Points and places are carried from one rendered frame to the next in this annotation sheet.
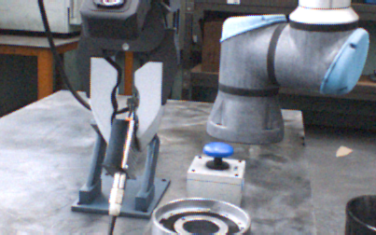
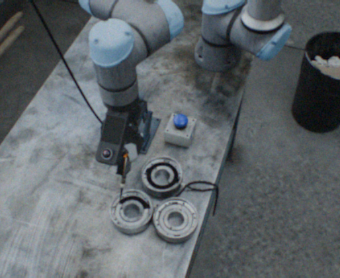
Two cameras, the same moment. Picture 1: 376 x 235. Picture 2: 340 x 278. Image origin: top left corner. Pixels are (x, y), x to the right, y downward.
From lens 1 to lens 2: 66 cm
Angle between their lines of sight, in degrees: 42
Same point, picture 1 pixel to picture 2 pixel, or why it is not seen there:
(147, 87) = (131, 149)
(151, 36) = (129, 138)
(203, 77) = not seen: outside the picture
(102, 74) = not seen: hidden behind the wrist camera
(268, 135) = (227, 67)
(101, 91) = not seen: hidden behind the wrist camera
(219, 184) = (179, 138)
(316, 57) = (252, 44)
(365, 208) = (322, 40)
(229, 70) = (205, 30)
